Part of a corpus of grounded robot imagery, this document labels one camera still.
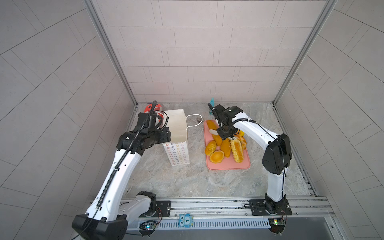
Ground white food tongs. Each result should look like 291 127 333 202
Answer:
209 129 237 140

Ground lumpy yellow long bread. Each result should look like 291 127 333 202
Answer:
230 139 244 163

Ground white paper bag with print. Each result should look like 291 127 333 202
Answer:
163 109 203 167

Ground long yellow baguette bread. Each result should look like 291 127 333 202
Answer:
207 120 223 147

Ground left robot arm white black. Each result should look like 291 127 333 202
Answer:
72 101 171 240

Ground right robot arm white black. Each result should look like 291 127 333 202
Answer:
208 103 292 217

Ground oval brown bread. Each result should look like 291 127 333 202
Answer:
221 139 232 158

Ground braided orange pretzel bread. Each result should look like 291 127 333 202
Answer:
237 136 247 150

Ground small round golden bun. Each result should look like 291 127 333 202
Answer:
205 141 217 156

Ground pink tray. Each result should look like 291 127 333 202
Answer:
203 119 252 171

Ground flat round orange tart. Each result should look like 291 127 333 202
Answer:
210 151 225 164

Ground red shark plush toy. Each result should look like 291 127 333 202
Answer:
144 104 164 117

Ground blue owl tag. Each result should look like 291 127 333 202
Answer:
179 213 194 228

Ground left circuit board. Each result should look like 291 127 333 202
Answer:
139 221 158 231

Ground circuit board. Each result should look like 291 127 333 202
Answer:
139 221 158 231
268 219 286 234

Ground right circuit board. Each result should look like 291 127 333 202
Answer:
268 219 286 234

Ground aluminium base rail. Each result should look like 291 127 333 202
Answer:
128 196 335 231

